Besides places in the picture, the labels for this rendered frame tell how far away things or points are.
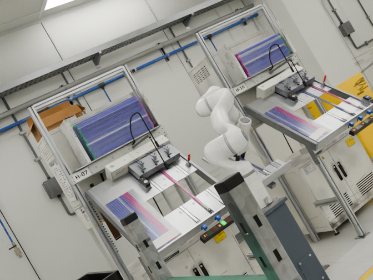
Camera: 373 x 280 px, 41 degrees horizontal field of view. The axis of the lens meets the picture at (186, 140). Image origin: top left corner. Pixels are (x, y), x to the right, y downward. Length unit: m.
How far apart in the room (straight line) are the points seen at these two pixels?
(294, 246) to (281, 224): 0.13
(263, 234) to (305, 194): 3.32
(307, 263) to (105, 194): 1.38
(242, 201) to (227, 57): 3.46
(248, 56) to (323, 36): 2.17
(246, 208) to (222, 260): 2.79
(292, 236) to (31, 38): 3.51
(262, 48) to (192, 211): 1.69
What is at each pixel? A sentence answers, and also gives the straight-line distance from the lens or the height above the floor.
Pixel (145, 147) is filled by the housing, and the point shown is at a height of 1.30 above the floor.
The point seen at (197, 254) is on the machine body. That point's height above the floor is 0.52.
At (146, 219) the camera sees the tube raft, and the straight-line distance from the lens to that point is 3.08.
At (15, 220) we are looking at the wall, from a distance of 4.73.
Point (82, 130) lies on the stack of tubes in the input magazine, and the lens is 3.38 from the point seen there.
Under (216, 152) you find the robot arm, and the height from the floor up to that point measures 1.06.
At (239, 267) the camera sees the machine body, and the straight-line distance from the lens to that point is 3.50.
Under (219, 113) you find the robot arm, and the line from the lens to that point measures 2.66.
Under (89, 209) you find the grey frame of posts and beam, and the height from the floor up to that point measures 1.13.
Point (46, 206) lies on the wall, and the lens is 4.77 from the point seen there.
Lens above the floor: 1.16
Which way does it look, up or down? 1 degrees up
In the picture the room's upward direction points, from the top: 30 degrees counter-clockwise
